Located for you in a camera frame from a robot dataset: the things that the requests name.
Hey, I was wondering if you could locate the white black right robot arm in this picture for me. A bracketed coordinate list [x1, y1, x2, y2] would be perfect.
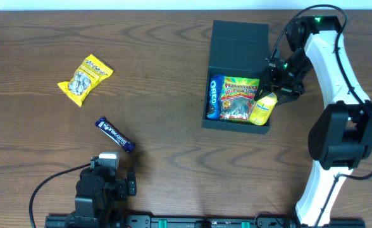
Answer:
[256, 16, 372, 227]

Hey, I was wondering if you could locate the Haribo worms candy bag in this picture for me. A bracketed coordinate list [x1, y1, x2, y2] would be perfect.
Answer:
[220, 76, 259, 123]

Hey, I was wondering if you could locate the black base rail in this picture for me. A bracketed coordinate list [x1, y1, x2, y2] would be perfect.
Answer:
[44, 214, 366, 228]

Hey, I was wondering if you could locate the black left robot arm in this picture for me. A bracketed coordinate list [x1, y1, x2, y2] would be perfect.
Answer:
[63, 156, 137, 227]

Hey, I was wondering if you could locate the yellow snack bag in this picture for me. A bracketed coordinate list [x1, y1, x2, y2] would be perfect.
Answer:
[58, 54, 114, 107]

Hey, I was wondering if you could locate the yellow Mentos bottle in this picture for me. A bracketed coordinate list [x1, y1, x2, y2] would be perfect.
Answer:
[249, 92, 278, 125]

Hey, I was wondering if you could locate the blue Oreo cookie pack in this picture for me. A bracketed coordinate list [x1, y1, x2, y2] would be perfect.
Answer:
[206, 75, 225, 120]

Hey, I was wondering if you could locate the blue Dairy Milk chocolate bar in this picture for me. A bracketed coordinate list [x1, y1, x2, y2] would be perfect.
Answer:
[95, 117, 135, 153]

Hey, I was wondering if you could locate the dark green box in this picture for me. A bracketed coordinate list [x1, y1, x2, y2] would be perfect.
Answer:
[202, 20, 270, 134]

